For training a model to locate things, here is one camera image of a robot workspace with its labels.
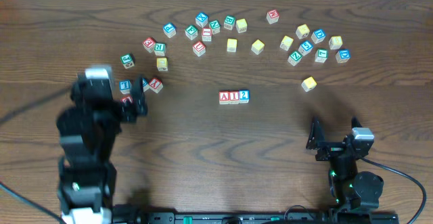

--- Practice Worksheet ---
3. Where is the blue P block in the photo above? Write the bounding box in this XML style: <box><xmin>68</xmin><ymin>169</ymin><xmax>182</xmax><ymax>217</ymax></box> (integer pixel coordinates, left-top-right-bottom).
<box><xmin>163</xmin><ymin>22</ymin><xmax>177</xmax><ymax>38</ymax></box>

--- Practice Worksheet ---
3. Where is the yellow K block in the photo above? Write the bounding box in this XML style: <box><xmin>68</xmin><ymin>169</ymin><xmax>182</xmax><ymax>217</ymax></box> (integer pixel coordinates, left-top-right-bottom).
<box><xmin>301</xmin><ymin>76</ymin><xmax>317</xmax><ymax>92</ymax></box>

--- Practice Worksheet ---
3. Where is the blue d block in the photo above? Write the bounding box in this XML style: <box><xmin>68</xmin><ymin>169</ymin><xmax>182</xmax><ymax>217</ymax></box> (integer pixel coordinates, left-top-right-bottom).
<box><xmin>311</xmin><ymin>29</ymin><xmax>326</xmax><ymax>44</ymax></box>
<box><xmin>336</xmin><ymin>49</ymin><xmax>351</xmax><ymax>63</ymax></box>

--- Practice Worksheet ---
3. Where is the blue D block upper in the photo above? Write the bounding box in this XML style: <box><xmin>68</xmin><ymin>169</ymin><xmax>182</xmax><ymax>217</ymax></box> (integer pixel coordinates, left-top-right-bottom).
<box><xmin>311</xmin><ymin>29</ymin><xmax>326</xmax><ymax>44</ymax></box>

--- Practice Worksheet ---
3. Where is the yellow block top centre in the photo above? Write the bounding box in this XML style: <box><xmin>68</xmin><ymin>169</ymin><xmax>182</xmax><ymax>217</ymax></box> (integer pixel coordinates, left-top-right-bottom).
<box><xmin>235</xmin><ymin>18</ymin><xmax>248</xmax><ymax>33</ymax></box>

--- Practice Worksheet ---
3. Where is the yellow block top right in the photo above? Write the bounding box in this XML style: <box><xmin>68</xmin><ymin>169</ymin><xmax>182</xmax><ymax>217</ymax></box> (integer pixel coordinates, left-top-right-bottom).
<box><xmin>296</xmin><ymin>24</ymin><xmax>310</xmax><ymax>39</ymax></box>

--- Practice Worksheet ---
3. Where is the red u block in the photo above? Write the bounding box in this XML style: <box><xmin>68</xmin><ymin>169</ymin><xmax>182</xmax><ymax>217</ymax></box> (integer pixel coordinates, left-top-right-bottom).
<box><xmin>192</xmin><ymin>41</ymin><xmax>206</xmax><ymax>57</ymax></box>
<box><xmin>121</xmin><ymin>95</ymin><xmax>133</xmax><ymax>103</ymax></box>

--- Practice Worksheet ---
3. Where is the blue L block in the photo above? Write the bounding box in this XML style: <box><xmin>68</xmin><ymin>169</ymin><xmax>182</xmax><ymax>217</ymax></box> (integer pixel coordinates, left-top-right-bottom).
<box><xmin>119</xmin><ymin>80</ymin><xmax>132</xmax><ymax>94</ymax></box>

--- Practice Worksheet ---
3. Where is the green J block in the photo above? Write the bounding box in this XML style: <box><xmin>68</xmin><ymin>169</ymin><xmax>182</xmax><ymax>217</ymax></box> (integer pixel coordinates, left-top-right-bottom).
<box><xmin>120</xmin><ymin>53</ymin><xmax>135</xmax><ymax>69</ymax></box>

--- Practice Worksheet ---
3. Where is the red U block centre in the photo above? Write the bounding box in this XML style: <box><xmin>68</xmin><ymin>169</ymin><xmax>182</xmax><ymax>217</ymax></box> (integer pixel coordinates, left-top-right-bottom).
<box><xmin>192</xmin><ymin>41</ymin><xmax>206</xmax><ymax>57</ymax></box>

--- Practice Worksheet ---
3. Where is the yellow block left of cluster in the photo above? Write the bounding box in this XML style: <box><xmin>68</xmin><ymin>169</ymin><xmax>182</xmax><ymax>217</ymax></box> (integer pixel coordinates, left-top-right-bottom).
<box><xmin>279</xmin><ymin>35</ymin><xmax>294</xmax><ymax>51</ymax></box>

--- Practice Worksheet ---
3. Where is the green B block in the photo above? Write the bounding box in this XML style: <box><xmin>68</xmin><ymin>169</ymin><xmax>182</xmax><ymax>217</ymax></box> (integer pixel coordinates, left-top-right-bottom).
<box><xmin>223</xmin><ymin>15</ymin><xmax>236</xmax><ymax>30</ymax></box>

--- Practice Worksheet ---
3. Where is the blue D block right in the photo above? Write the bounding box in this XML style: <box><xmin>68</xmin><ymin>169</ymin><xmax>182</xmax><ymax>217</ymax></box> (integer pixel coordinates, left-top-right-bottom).
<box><xmin>336</xmin><ymin>49</ymin><xmax>351</xmax><ymax>63</ymax></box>

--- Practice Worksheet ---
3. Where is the red A block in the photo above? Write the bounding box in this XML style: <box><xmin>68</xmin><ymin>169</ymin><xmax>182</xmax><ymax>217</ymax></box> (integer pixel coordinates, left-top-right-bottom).
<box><xmin>219</xmin><ymin>91</ymin><xmax>230</xmax><ymax>105</ymax></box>

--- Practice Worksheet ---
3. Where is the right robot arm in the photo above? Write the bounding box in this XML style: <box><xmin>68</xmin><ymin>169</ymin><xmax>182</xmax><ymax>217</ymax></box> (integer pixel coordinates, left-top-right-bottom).
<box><xmin>306</xmin><ymin>117</ymin><xmax>384</xmax><ymax>222</ymax></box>

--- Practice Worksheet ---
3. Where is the red Y block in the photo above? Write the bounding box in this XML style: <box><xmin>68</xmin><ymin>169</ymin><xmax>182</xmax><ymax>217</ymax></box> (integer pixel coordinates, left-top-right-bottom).
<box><xmin>148</xmin><ymin>78</ymin><xmax>164</xmax><ymax>93</ymax></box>

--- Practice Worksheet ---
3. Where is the yellow block right of centre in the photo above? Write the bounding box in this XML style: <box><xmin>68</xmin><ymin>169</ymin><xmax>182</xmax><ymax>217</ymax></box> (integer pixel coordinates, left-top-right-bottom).
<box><xmin>251</xmin><ymin>39</ymin><xmax>265</xmax><ymax>55</ymax></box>

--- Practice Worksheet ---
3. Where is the green Z block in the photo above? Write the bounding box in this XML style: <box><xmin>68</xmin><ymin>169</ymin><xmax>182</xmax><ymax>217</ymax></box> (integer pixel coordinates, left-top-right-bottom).
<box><xmin>288</xmin><ymin>51</ymin><xmax>302</xmax><ymax>66</ymax></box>

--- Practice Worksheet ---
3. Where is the blue 2 block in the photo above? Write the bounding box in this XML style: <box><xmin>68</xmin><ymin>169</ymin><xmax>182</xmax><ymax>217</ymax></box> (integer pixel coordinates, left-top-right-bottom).
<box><xmin>239</xmin><ymin>90</ymin><xmax>250</xmax><ymax>104</ymax></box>

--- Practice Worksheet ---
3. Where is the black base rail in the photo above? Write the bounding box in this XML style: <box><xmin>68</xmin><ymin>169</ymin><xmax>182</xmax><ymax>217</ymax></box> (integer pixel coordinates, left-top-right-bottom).
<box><xmin>112</xmin><ymin>211</ymin><xmax>399</xmax><ymax>224</ymax></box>

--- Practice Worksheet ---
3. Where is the blue X block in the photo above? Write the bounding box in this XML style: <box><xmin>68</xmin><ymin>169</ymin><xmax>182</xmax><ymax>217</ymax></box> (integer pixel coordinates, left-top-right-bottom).
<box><xmin>196</xmin><ymin>12</ymin><xmax>208</xmax><ymax>28</ymax></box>

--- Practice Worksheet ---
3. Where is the green R block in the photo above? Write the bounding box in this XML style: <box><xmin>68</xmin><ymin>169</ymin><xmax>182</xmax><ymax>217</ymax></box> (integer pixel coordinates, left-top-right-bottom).
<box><xmin>154</xmin><ymin>43</ymin><xmax>166</xmax><ymax>57</ymax></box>

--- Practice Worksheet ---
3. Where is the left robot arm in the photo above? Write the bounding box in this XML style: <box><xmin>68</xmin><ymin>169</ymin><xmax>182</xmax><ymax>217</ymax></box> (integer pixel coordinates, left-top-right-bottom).
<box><xmin>56</xmin><ymin>75</ymin><xmax>147</xmax><ymax>223</ymax></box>

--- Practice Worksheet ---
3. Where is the red I block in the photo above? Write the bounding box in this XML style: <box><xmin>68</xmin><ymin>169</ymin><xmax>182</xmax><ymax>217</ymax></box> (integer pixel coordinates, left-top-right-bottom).
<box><xmin>229</xmin><ymin>91</ymin><xmax>240</xmax><ymax>104</ymax></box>

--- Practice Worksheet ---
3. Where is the yellow G block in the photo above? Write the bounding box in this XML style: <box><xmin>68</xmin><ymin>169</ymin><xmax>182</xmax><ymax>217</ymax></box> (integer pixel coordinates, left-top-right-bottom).
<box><xmin>156</xmin><ymin>58</ymin><xmax>168</xmax><ymax>71</ymax></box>

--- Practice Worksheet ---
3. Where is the yellow 8 block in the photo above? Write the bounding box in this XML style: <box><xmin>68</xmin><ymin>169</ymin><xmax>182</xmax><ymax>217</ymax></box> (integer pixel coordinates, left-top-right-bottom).
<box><xmin>329</xmin><ymin>36</ymin><xmax>343</xmax><ymax>50</ymax></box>

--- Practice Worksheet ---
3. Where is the blue T block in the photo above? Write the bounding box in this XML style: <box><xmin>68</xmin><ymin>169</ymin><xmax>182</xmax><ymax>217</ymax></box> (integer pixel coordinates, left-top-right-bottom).
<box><xmin>142</xmin><ymin>78</ymin><xmax>150</xmax><ymax>92</ymax></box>

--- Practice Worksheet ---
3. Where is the blue 5 block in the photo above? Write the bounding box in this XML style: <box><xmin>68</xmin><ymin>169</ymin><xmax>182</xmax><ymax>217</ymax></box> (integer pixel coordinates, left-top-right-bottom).
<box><xmin>298</xmin><ymin>41</ymin><xmax>313</xmax><ymax>56</ymax></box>

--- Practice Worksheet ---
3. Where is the red U block lower left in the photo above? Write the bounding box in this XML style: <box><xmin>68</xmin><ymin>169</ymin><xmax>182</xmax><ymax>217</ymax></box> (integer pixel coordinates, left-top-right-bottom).
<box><xmin>121</xmin><ymin>95</ymin><xmax>133</xmax><ymax>103</ymax></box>

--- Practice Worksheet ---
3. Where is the green F block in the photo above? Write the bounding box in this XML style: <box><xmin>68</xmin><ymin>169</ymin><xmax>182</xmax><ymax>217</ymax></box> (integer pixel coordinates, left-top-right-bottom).
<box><xmin>185</xmin><ymin>25</ymin><xmax>198</xmax><ymax>41</ymax></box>

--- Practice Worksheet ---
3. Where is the red H block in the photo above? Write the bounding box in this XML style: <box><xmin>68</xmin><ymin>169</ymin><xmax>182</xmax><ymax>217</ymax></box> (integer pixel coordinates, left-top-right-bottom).
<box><xmin>202</xmin><ymin>28</ymin><xmax>212</xmax><ymax>42</ymax></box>

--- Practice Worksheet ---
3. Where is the green L block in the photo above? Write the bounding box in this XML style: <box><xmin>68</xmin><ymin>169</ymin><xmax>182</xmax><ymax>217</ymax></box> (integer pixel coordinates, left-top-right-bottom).
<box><xmin>315</xmin><ymin>49</ymin><xmax>328</xmax><ymax>63</ymax></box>

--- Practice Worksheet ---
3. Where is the green N block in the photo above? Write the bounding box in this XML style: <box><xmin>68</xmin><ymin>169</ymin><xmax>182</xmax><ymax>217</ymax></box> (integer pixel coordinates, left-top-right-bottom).
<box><xmin>209</xmin><ymin>20</ymin><xmax>221</xmax><ymax>35</ymax></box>

